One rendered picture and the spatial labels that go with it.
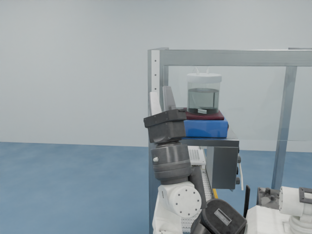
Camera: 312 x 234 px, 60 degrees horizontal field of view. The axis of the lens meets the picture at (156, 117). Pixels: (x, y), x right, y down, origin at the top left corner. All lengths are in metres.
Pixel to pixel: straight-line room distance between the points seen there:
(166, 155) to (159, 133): 0.06
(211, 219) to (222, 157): 0.47
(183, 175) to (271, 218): 0.32
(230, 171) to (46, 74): 4.20
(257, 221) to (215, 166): 0.45
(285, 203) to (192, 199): 0.25
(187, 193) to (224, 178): 0.67
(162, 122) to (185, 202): 0.18
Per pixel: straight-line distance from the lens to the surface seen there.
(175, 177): 0.61
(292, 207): 0.75
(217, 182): 1.25
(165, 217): 0.69
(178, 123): 0.61
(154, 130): 0.64
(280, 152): 2.46
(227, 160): 1.21
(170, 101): 0.63
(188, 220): 1.42
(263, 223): 0.82
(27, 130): 5.45
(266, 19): 4.65
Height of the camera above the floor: 1.73
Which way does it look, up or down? 15 degrees down
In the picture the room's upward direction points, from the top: straight up
